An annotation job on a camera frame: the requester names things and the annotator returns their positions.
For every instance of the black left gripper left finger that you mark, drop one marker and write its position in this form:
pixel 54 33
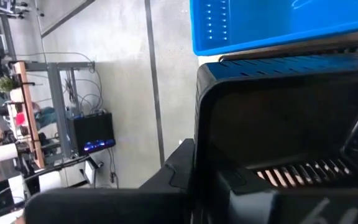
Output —
pixel 110 207

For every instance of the pink object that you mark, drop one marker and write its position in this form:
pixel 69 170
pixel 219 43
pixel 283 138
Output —
pixel 20 119

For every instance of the white paper roll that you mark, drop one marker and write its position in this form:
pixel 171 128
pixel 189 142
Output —
pixel 2 153

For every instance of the person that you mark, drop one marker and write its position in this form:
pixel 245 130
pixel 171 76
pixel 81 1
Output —
pixel 47 116

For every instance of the wooden desk grey frame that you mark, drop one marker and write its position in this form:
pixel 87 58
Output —
pixel 57 102

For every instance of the black computer tower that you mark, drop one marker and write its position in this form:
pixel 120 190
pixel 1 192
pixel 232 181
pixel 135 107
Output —
pixel 92 130

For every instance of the white box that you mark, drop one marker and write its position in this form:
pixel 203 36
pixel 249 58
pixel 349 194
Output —
pixel 51 180

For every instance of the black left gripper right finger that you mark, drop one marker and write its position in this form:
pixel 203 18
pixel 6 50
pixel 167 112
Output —
pixel 291 208

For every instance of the blue plastic basket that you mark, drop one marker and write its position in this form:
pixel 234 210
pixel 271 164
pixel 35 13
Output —
pixel 275 18

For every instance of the green potted plant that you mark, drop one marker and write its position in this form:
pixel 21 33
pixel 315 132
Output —
pixel 4 84

